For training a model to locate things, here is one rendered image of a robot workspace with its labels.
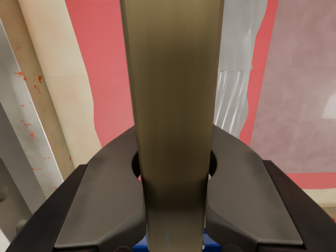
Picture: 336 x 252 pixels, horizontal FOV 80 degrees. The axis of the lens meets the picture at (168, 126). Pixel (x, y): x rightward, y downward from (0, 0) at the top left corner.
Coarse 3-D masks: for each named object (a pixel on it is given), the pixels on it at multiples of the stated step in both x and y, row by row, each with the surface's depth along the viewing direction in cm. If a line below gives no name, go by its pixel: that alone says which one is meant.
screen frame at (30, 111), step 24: (0, 0) 19; (0, 24) 19; (24, 24) 22; (0, 48) 20; (24, 48) 22; (0, 72) 21; (24, 72) 22; (0, 96) 23; (24, 96) 23; (48, 96) 26; (24, 120) 24; (48, 120) 26; (24, 144) 26; (48, 144) 26; (48, 168) 28; (72, 168) 32; (48, 192) 30
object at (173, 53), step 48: (144, 0) 5; (192, 0) 5; (144, 48) 6; (192, 48) 6; (144, 96) 7; (192, 96) 7; (144, 144) 8; (192, 144) 7; (144, 192) 9; (192, 192) 9; (192, 240) 10
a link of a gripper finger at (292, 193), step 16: (272, 176) 8; (288, 192) 7; (304, 192) 7; (288, 208) 7; (304, 208) 7; (320, 208) 7; (304, 224) 6; (320, 224) 6; (304, 240) 6; (320, 240) 6
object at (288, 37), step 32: (64, 0) 21; (96, 0) 21; (288, 0) 21; (320, 0) 21; (96, 32) 23; (288, 32) 22; (320, 32) 22; (96, 64) 24; (256, 64) 24; (288, 64) 24; (320, 64) 24
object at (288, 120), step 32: (96, 96) 26; (128, 96) 26; (256, 96) 26; (288, 96) 26; (320, 96) 26; (96, 128) 29; (128, 128) 29; (256, 128) 29; (288, 128) 29; (320, 128) 29; (288, 160) 31; (320, 160) 31
